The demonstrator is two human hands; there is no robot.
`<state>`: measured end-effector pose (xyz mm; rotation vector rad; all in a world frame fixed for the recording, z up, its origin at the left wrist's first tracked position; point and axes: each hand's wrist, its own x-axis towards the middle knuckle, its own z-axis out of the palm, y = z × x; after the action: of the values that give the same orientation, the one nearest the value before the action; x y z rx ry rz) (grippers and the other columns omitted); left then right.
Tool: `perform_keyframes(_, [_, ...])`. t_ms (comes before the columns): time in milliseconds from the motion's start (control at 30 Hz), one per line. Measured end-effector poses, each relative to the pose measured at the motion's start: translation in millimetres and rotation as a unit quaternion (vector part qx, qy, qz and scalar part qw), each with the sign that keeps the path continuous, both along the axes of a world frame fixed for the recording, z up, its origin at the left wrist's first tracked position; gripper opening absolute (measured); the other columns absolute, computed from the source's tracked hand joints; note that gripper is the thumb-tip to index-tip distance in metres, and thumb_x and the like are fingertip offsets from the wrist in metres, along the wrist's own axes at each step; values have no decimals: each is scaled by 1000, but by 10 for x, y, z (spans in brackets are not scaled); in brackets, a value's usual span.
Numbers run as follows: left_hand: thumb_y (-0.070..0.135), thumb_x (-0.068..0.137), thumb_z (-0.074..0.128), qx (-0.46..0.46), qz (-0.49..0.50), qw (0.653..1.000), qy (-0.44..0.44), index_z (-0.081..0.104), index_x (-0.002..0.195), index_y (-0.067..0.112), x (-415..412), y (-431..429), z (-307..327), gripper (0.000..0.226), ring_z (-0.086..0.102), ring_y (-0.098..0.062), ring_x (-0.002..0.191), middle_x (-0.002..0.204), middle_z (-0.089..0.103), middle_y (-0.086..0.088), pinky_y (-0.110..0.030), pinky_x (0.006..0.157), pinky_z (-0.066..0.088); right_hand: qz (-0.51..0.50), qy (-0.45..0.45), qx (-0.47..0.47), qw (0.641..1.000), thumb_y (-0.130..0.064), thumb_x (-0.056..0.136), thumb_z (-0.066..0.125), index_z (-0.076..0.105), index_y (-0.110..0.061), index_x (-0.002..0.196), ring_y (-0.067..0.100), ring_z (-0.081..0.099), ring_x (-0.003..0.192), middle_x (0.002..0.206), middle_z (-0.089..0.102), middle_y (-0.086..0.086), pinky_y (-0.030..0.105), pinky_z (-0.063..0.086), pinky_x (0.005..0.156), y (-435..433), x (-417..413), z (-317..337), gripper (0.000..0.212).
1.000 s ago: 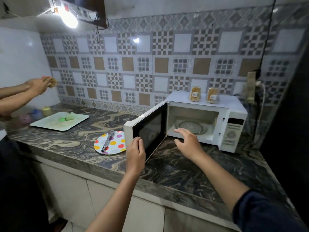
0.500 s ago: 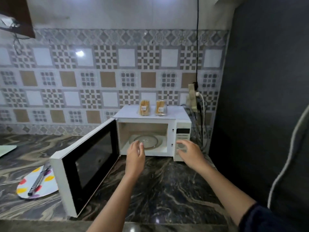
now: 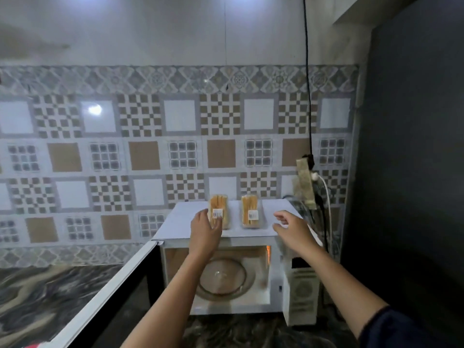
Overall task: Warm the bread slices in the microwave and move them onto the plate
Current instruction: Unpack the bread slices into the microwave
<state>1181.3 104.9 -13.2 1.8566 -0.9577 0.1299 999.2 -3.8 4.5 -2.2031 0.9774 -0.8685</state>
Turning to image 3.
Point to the person's right hand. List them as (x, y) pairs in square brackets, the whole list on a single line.
[(297, 233)]

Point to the person's left hand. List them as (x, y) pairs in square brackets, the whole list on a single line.
[(203, 239)]

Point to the clear plastic container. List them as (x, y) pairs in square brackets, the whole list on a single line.
[(217, 213), (253, 214)]

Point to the white microwave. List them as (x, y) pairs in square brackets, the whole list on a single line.
[(235, 235)]

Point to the person's right forearm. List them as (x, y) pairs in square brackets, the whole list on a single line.
[(344, 289)]

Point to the person's left forearm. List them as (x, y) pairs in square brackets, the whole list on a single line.
[(170, 304)]

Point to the glass microwave turntable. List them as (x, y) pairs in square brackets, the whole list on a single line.
[(232, 282)]

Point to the beige power strip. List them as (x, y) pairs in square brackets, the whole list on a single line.
[(305, 181)]

